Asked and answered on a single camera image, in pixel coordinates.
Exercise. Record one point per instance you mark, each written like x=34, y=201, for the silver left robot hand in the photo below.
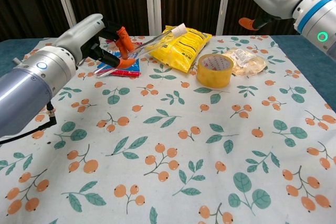
x=81, y=33

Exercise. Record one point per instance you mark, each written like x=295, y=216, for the clear glass test tube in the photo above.
x=155, y=43

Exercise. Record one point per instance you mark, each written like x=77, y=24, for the small white stopper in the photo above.
x=179, y=29

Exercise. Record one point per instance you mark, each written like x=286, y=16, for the blue cookie snack packet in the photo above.
x=128, y=73

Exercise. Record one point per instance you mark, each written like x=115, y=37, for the clear bag of crackers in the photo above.
x=249, y=64

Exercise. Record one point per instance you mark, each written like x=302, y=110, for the yellow snack bag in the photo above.
x=178, y=51

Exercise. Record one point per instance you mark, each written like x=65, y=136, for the clear packing tape roll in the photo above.
x=212, y=78

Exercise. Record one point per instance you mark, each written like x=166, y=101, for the white fruit print tablecloth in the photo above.
x=168, y=142

